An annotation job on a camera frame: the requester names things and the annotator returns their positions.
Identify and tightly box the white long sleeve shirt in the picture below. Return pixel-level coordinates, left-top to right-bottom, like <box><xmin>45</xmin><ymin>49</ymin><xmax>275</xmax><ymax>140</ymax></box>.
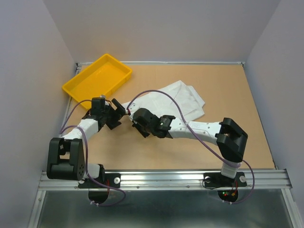
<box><xmin>123</xmin><ymin>80</ymin><xmax>205</xmax><ymax>122</ymax></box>

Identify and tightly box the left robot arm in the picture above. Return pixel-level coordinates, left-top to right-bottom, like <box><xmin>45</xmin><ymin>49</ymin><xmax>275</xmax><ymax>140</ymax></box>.
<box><xmin>47</xmin><ymin>97</ymin><xmax>126</xmax><ymax>181</ymax></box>

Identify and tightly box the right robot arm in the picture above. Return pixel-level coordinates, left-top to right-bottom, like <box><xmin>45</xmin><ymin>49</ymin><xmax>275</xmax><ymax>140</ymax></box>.
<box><xmin>130</xmin><ymin>108</ymin><xmax>248</xmax><ymax>185</ymax></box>

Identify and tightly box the yellow plastic tray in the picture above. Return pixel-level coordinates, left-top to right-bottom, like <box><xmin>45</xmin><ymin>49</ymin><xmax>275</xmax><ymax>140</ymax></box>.
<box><xmin>62</xmin><ymin>54</ymin><xmax>133</xmax><ymax>103</ymax></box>

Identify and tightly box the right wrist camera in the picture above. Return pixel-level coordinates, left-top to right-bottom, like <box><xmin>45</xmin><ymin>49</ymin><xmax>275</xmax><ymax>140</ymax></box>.
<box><xmin>136</xmin><ymin>108</ymin><xmax>159</xmax><ymax>128</ymax></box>

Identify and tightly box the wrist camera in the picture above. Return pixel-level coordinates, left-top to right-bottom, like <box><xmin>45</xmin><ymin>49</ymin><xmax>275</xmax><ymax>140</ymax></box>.
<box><xmin>136</xmin><ymin>108</ymin><xmax>159</xmax><ymax>128</ymax></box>
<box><xmin>91</xmin><ymin>96</ymin><xmax>105</xmax><ymax>115</ymax></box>

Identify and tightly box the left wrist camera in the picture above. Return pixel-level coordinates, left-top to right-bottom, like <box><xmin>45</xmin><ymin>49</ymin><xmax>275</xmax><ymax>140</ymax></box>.
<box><xmin>91</xmin><ymin>96</ymin><xmax>105</xmax><ymax>115</ymax></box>

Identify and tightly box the aluminium left side rail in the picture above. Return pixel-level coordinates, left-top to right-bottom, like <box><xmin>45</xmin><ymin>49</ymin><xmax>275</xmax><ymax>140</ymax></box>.
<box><xmin>48</xmin><ymin>63</ymin><xmax>83</xmax><ymax>171</ymax></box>

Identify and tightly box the aluminium rail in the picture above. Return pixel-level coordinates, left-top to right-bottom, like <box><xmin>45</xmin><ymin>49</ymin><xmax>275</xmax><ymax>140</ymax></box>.
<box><xmin>38</xmin><ymin>170</ymin><xmax>292</xmax><ymax>191</ymax></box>
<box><xmin>48</xmin><ymin>63</ymin><xmax>83</xmax><ymax>171</ymax></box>
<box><xmin>76</xmin><ymin>61</ymin><xmax>245</xmax><ymax>68</ymax></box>

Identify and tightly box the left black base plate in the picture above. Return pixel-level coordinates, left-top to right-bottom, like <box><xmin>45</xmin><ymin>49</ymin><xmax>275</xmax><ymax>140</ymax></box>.
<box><xmin>78</xmin><ymin>173</ymin><xmax>121</xmax><ymax>189</ymax></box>

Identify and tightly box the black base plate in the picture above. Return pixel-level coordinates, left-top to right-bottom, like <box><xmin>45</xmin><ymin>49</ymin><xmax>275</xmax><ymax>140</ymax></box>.
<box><xmin>78</xmin><ymin>173</ymin><xmax>121</xmax><ymax>189</ymax></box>
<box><xmin>203</xmin><ymin>172</ymin><xmax>247</xmax><ymax>189</ymax></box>

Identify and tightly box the aluminium back rail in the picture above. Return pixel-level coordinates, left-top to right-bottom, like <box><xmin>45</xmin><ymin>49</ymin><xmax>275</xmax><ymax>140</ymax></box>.
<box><xmin>76</xmin><ymin>61</ymin><xmax>245</xmax><ymax>68</ymax></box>

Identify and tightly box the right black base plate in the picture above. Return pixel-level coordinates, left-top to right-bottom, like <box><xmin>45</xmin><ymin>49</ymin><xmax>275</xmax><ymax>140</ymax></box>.
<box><xmin>203</xmin><ymin>172</ymin><xmax>247</xmax><ymax>189</ymax></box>

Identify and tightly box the aluminium front rail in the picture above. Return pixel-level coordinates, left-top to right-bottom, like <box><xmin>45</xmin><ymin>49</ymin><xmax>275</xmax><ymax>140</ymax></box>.
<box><xmin>38</xmin><ymin>170</ymin><xmax>292</xmax><ymax>191</ymax></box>

